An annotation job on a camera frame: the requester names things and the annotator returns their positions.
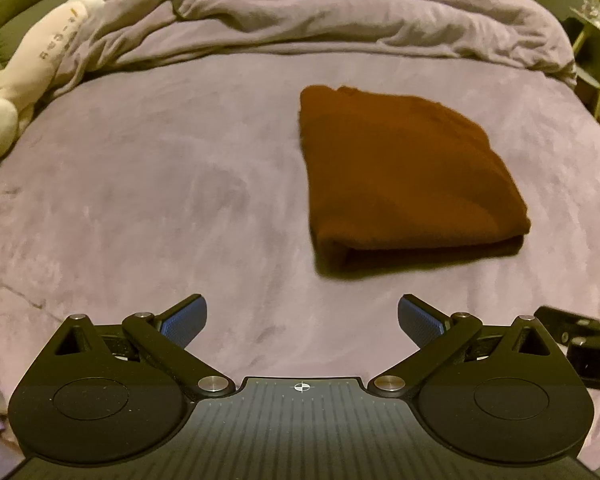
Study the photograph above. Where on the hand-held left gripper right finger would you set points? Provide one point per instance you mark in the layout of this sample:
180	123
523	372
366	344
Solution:
420	317

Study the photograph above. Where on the white plush toy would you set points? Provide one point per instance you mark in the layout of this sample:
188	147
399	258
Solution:
40	50

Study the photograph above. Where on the brown knit sweater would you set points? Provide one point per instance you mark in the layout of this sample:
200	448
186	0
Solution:
400	175

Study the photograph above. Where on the green side shelf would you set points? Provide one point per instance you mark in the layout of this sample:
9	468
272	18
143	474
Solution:
597	55

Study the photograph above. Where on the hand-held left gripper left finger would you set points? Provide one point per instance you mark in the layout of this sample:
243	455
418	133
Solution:
185	317

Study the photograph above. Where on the purple bed sheet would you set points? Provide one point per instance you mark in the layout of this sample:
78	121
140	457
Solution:
155	185

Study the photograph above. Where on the green cushion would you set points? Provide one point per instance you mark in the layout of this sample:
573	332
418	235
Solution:
20	5

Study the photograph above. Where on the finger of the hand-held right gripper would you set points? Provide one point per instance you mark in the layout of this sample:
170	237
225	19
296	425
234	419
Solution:
567	322

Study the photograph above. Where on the crumpled purple duvet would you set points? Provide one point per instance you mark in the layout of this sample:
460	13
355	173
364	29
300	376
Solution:
330	10

